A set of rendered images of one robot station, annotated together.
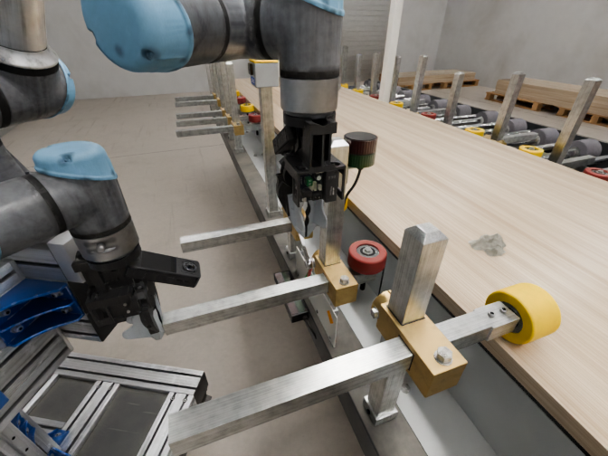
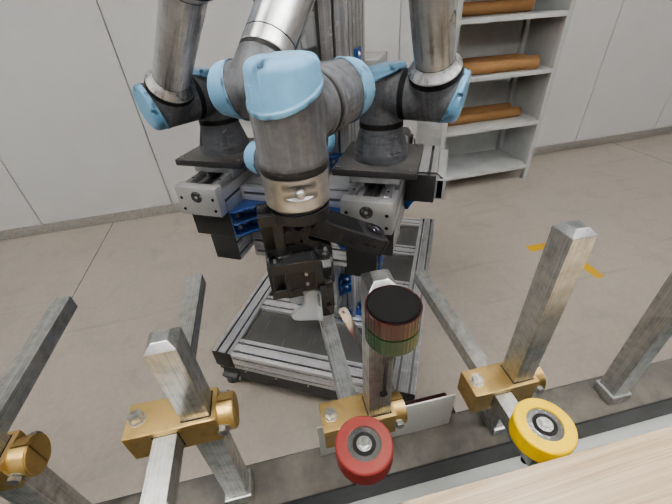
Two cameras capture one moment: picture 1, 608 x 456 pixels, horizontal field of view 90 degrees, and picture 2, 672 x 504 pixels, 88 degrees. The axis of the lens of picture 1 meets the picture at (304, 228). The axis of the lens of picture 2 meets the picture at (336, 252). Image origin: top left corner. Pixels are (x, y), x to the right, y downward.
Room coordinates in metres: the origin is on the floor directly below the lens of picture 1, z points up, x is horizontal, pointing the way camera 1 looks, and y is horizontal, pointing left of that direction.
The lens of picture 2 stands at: (0.53, -0.36, 1.40)
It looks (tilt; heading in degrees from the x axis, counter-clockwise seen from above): 36 degrees down; 100
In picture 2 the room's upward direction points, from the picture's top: 4 degrees counter-clockwise
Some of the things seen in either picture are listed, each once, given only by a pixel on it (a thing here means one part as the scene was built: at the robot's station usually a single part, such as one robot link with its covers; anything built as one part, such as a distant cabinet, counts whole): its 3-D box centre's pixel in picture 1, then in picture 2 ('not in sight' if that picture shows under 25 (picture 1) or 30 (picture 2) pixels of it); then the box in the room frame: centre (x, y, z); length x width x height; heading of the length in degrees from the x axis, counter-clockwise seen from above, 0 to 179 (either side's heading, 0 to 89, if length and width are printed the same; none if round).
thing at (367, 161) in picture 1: (358, 156); (392, 327); (0.54, -0.10, 1.10); 0.06 x 0.06 x 0.02
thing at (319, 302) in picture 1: (313, 291); (387, 424); (0.54, -0.02, 0.75); 0.26 x 0.01 x 0.10; 20
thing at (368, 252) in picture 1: (365, 269); (364, 460); (0.51, -0.13, 0.85); 0.08 x 0.08 x 0.11
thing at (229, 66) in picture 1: (234, 112); not in sight; (1.70, 0.37, 0.91); 0.04 x 0.04 x 0.48; 20
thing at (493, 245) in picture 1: (492, 241); not in sight; (0.53, -0.41, 0.91); 0.09 x 0.07 x 0.02; 120
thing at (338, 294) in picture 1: (334, 274); (363, 417); (0.50, -0.07, 0.85); 0.14 x 0.06 x 0.05; 20
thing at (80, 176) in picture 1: (83, 189); not in sight; (0.36, 0.29, 1.13); 0.09 x 0.08 x 0.11; 147
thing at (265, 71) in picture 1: (264, 73); not in sight; (1.00, 0.12, 1.18); 0.07 x 0.07 x 0.08; 20
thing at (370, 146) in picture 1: (359, 142); (393, 311); (0.54, -0.10, 1.13); 0.06 x 0.06 x 0.02
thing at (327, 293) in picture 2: not in sight; (324, 287); (0.45, -0.02, 1.09); 0.05 x 0.02 x 0.09; 110
